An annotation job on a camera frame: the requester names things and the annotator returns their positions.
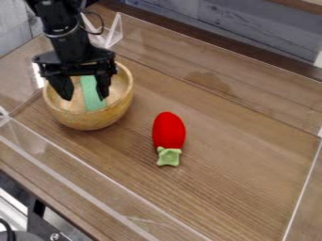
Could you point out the green rectangular block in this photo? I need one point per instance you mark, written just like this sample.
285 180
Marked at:
90 95

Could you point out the red plush strawberry toy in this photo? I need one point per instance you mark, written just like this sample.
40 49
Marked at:
169 136

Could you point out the clear acrylic tray wall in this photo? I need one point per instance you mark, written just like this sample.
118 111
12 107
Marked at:
104 209

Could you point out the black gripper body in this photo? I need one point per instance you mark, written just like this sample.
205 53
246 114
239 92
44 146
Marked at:
75 57

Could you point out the brown wooden bowl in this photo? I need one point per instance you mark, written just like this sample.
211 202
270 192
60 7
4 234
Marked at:
86 112

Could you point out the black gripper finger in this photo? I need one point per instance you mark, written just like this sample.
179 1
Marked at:
63 86
103 83

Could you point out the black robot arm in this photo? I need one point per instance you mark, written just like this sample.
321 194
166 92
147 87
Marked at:
59 16

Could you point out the clear acrylic corner bracket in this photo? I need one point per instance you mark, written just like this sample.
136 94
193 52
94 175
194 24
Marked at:
104 36

